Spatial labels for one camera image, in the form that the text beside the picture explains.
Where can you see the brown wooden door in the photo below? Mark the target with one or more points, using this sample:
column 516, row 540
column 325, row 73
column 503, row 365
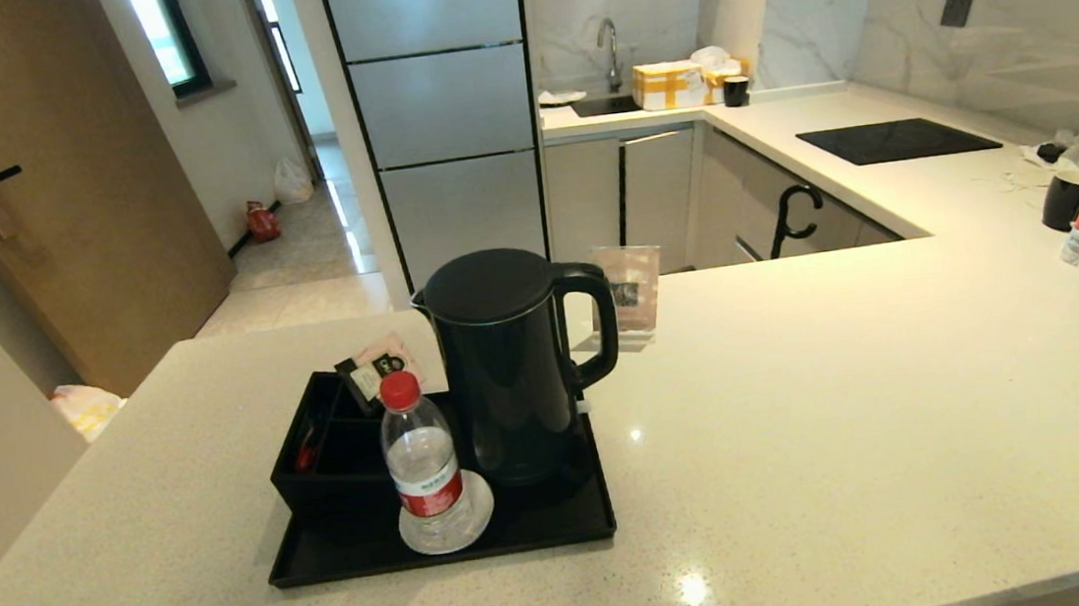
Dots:
column 73, row 189

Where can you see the white cloth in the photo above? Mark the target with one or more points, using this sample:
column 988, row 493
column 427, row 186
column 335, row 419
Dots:
column 561, row 96

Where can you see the black hook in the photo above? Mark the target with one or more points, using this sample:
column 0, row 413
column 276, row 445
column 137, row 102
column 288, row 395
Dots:
column 794, row 219

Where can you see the red sachet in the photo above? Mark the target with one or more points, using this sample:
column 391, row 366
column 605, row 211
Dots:
column 308, row 452

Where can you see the black electric kettle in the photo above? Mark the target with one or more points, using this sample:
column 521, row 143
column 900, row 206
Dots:
column 507, row 375

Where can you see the pink tea sachet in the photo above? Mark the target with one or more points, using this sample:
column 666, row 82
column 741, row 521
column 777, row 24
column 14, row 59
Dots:
column 397, row 343

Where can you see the black compartment organizer box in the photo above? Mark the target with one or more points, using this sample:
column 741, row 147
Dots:
column 339, row 486

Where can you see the dark kitchen sink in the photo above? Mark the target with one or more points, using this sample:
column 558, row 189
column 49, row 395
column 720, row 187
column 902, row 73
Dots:
column 605, row 106

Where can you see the clear acrylic sign holder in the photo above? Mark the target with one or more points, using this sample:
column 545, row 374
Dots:
column 639, row 284

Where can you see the dark grey wall socket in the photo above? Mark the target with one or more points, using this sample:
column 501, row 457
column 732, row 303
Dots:
column 957, row 9

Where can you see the yellow white plastic bag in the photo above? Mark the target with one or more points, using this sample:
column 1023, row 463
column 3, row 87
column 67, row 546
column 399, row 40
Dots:
column 87, row 411

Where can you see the black rectangular serving tray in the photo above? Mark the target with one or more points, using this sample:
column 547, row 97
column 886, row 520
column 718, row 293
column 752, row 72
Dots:
column 541, row 526

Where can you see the white round paper coaster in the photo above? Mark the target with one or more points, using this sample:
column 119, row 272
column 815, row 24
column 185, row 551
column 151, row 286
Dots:
column 480, row 512

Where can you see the white kitchen base cabinet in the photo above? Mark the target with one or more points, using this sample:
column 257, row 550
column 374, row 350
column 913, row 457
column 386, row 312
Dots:
column 658, row 193

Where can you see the chrome kitchen faucet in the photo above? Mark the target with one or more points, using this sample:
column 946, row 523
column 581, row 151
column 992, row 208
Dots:
column 610, row 39

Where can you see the black framed window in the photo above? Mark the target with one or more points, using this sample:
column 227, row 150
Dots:
column 183, row 40

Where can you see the black induction cooktop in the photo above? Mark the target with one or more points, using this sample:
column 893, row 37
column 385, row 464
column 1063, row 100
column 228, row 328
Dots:
column 895, row 140

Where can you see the black cup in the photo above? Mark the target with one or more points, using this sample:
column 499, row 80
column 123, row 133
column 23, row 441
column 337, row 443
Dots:
column 736, row 92
column 1063, row 203

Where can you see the red bag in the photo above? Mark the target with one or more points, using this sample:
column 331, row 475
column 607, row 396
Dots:
column 262, row 222

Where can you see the yellow white tissue box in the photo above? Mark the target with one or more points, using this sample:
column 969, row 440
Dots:
column 667, row 85

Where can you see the silver refrigerator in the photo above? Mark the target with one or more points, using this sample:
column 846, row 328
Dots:
column 441, row 105

